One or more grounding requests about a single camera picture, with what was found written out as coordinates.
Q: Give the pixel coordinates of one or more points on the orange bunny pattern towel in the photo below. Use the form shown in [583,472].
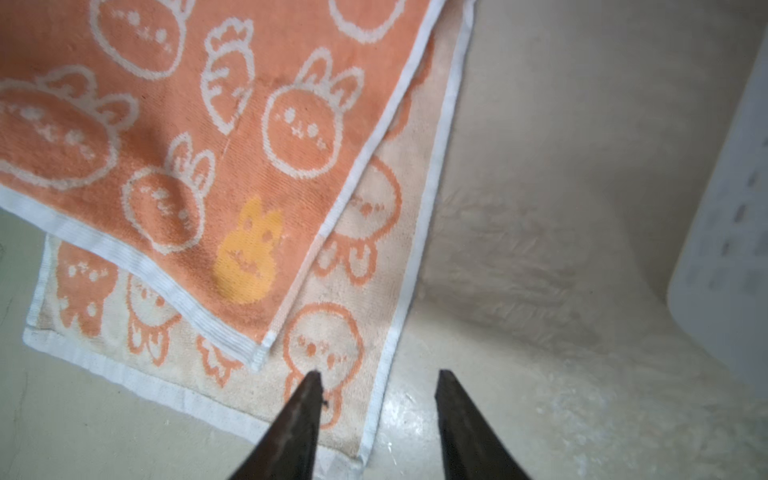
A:
[234,194]

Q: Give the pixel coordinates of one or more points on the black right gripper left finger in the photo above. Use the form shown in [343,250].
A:
[288,448]

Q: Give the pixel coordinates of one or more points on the white plastic basket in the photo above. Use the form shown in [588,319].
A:
[718,290]

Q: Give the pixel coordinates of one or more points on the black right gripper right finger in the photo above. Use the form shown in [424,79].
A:
[469,446]

